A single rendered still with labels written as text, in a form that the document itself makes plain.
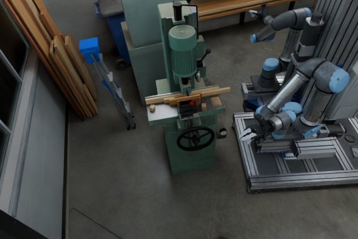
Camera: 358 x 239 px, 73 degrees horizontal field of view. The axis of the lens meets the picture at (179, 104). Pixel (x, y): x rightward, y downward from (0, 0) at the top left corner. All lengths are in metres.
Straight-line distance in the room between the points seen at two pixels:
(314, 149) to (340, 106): 0.37
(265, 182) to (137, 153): 1.35
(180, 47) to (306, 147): 1.16
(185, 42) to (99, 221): 1.80
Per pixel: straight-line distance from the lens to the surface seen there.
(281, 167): 2.48
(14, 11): 2.58
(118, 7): 3.39
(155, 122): 1.85
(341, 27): 1.68
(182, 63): 1.61
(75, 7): 3.99
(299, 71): 1.53
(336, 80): 1.46
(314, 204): 2.67
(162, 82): 2.27
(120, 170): 2.72
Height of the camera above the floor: 2.29
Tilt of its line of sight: 47 degrees down
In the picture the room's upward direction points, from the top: 5 degrees counter-clockwise
